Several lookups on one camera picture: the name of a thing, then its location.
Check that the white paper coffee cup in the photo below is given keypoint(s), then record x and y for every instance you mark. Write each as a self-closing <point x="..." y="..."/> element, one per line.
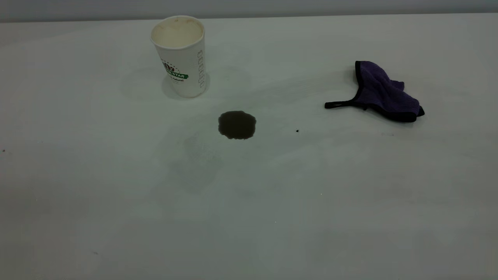
<point x="183" y="66"/>

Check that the purple cloth with black trim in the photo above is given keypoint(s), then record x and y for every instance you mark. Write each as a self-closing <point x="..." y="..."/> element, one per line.
<point x="381" y="93"/>

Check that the dark brown coffee spill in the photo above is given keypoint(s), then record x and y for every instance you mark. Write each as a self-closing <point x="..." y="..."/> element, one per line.
<point x="236" y="125"/>

